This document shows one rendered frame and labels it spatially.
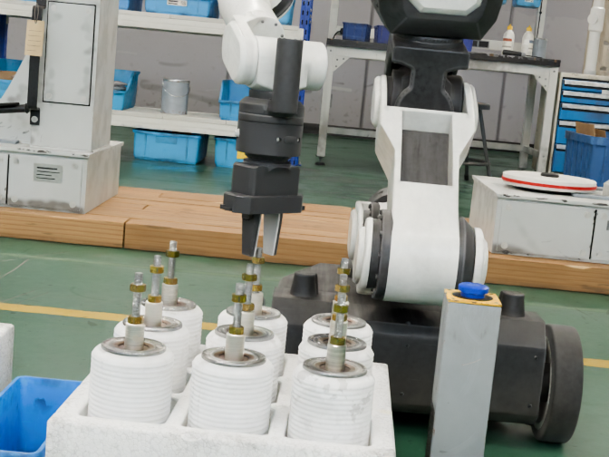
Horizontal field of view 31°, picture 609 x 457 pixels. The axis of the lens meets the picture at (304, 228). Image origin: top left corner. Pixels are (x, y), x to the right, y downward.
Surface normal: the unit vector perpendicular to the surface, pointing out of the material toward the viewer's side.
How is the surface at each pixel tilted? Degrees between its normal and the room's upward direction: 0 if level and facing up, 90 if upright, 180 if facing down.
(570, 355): 49
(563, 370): 61
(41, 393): 88
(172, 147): 93
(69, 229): 90
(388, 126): 41
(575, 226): 90
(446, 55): 102
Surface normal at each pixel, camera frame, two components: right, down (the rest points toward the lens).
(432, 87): -0.04, 0.34
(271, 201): 0.66, 0.17
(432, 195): 0.04, -0.51
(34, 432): -0.02, 0.11
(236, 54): -0.94, -0.04
